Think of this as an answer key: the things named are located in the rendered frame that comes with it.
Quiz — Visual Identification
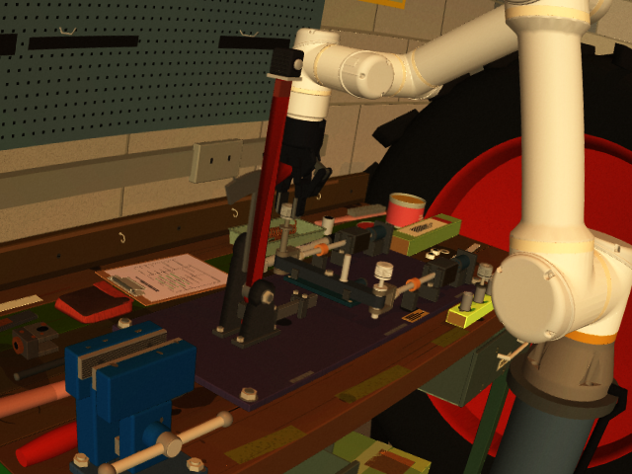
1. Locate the silver rod with orange collar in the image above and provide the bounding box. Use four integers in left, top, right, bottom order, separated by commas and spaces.
290, 240, 348, 261
389, 276, 437, 297

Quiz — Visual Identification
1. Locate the blue bench vise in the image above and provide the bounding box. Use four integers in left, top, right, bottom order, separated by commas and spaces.
63, 319, 234, 474

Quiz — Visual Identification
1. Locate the green floor box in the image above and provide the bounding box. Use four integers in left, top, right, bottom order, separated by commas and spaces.
283, 428, 433, 474

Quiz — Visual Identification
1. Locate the pink brush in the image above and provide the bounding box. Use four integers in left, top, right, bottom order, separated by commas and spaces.
313, 202, 389, 229

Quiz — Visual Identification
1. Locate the black rod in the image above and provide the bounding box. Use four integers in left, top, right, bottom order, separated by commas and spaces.
13, 357, 68, 382

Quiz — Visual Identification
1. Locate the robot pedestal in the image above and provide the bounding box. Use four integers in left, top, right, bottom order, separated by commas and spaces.
493, 370, 621, 474

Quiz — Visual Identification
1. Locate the pink tool handle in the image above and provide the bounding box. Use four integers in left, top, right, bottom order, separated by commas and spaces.
0, 378, 75, 420

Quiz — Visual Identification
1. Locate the green cardboard box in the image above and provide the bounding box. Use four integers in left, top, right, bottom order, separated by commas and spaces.
390, 212, 463, 257

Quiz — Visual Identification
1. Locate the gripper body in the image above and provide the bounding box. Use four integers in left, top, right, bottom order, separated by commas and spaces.
282, 116, 328, 174

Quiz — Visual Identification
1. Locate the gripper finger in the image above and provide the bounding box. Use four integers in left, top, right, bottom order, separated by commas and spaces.
309, 165, 334, 199
289, 169, 312, 216

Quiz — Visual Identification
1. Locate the green pegboard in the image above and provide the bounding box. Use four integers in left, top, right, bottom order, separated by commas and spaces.
0, 0, 328, 152

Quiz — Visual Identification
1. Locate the red lever with black grip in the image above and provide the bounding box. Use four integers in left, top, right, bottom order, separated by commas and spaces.
244, 46, 305, 288

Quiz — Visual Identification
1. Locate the red tin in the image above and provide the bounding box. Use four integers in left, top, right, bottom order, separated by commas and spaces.
385, 192, 428, 229

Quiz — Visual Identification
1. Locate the black tyre with red rim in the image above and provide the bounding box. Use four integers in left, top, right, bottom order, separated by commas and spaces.
363, 38, 632, 474

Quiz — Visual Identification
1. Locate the red tool handle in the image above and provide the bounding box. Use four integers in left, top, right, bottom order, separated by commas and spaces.
14, 421, 80, 468

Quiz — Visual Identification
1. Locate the grey wall trunking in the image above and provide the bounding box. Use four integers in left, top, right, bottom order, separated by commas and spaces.
0, 136, 277, 211

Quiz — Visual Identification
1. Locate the dark purple base plate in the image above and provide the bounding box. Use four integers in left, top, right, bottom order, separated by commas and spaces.
117, 246, 491, 412

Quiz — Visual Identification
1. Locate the brown clipboard with paper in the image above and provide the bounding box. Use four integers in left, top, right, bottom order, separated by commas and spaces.
95, 252, 230, 307

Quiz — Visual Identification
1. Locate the dark blue evener bar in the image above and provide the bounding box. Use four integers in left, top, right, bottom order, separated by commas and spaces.
273, 253, 397, 311

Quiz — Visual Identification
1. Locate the green bench drawer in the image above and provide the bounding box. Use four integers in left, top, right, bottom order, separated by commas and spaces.
418, 325, 533, 409

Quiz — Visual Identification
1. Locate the grey release plate with rod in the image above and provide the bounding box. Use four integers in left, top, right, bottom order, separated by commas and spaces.
224, 169, 264, 287

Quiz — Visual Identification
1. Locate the cream ruler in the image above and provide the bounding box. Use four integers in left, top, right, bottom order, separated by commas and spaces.
0, 294, 45, 314

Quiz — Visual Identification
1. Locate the grey wall socket box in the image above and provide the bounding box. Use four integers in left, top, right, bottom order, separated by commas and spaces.
189, 138, 245, 185

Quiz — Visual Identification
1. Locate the red and black pad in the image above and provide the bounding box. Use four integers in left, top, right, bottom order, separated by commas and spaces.
54, 280, 134, 325

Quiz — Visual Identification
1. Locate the black lever bracket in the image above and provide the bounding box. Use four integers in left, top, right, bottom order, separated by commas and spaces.
212, 231, 283, 351

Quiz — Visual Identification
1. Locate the black block with orange hole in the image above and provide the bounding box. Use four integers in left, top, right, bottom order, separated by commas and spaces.
11, 321, 61, 360

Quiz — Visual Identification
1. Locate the black guide block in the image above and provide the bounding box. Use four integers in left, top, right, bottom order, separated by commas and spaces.
400, 249, 478, 308
333, 222, 395, 258

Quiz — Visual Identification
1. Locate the yellow pin holder block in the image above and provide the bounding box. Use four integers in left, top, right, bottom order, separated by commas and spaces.
445, 291, 495, 328

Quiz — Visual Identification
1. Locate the green parts tray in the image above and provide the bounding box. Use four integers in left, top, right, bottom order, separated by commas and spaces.
228, 218, 323, 258

